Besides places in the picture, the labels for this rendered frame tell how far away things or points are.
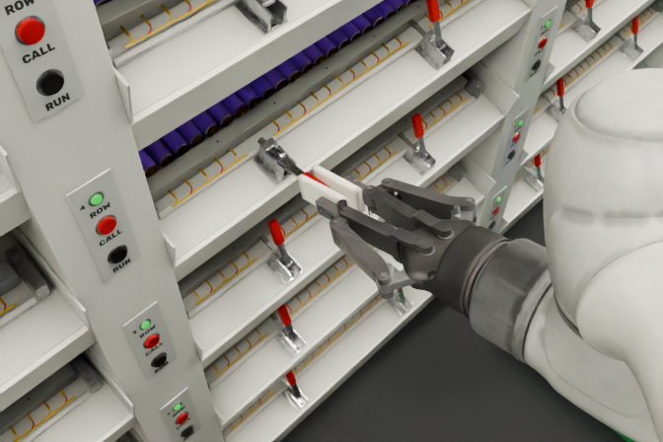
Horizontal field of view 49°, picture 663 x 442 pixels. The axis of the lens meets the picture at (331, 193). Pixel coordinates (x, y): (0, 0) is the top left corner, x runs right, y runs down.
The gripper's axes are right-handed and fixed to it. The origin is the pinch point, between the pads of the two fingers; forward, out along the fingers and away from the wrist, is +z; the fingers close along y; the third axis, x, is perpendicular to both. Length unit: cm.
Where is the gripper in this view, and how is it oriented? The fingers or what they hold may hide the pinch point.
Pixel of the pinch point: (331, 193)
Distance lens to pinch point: 74.1
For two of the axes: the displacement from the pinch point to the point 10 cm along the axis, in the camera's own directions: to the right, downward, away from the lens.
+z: -6.8, -3.7, 6.4
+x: -1.8, -7.6, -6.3
